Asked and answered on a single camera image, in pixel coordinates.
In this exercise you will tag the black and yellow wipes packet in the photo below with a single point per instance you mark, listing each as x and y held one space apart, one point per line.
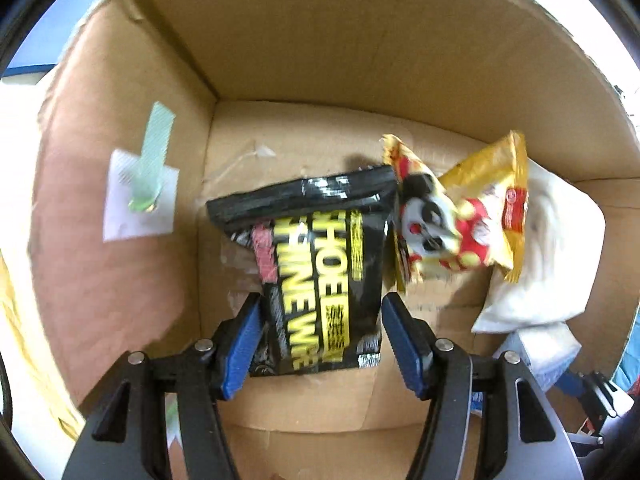
320 260

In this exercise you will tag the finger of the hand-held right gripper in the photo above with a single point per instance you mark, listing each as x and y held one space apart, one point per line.
595 390

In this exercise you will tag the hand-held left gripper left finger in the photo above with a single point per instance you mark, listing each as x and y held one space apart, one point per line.
242 345

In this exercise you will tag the white paper label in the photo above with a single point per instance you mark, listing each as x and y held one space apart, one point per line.
145 210

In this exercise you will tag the blue and white packet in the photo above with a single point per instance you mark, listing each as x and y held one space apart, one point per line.
540 355

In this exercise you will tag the green tape strip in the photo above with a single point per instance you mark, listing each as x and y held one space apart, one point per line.
150 160

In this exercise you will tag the white soft packet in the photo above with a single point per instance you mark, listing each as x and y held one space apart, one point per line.
545 260

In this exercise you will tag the cardboard box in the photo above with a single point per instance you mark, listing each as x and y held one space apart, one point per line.
310 60

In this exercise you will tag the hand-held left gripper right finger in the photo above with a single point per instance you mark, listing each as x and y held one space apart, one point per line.
403 345

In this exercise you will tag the yellow panda snack packet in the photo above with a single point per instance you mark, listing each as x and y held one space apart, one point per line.
450 210

